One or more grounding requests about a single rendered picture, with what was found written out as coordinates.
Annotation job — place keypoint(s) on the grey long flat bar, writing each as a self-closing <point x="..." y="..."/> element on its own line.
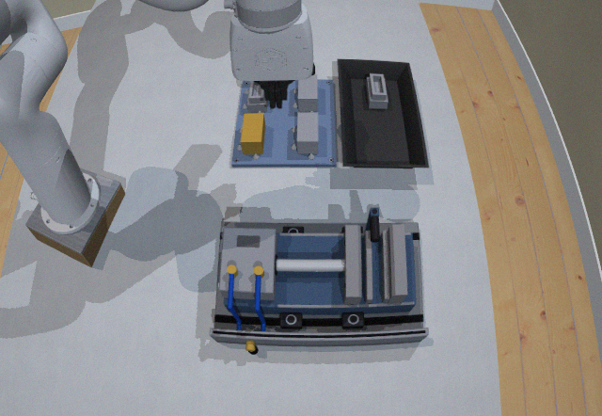
<point x="368" y="267"/>

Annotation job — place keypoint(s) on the grey metal bar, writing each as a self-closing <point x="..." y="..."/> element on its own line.
<point x="385" y="267"/>

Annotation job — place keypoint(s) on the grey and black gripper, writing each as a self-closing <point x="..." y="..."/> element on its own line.
<point x="272" y="57"/>

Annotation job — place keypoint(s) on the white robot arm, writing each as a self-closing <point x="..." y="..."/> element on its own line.
<point x="33" y="138"/>

